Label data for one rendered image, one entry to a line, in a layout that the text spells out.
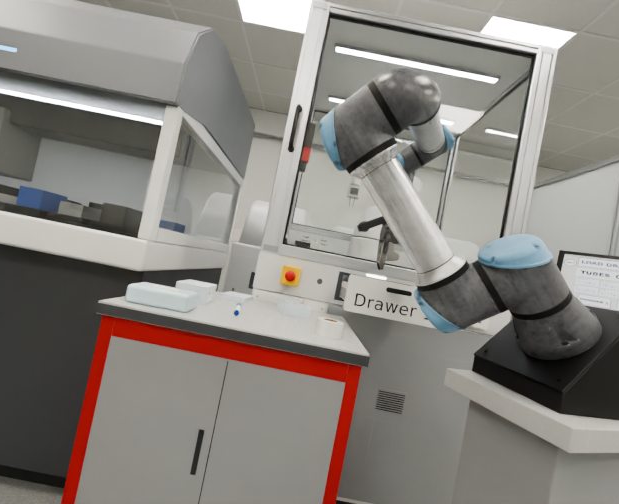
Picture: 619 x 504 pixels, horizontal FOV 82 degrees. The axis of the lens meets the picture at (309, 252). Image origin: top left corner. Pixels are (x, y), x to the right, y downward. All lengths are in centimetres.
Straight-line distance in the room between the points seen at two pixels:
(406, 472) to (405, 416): 21
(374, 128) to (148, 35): 98
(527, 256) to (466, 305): 14
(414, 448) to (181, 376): 102
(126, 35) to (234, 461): 134
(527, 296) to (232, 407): 66
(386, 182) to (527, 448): 56
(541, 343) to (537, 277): 14
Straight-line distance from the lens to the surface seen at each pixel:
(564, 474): 85
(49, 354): 153
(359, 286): 108
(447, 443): 166
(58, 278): 149
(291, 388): 86
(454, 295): 77
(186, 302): 89
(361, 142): 73
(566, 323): 84
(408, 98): 74
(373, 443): 158
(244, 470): 94
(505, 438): 88
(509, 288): 78
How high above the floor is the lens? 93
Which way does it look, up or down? 2 degrees up
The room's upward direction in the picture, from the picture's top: 11 degrees clockwise
